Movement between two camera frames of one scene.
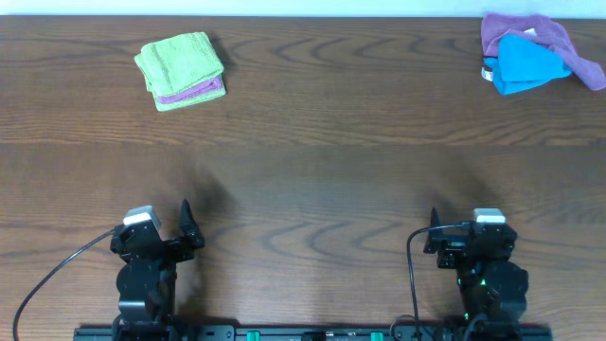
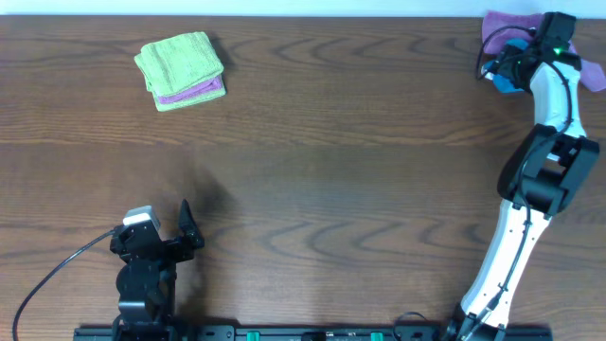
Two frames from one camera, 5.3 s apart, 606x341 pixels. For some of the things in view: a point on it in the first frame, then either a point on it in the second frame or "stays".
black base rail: [396, 332] stays
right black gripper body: [458, 242] → [507, 63]
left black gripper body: [167, 247] stays
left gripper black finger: [188, 226] stays
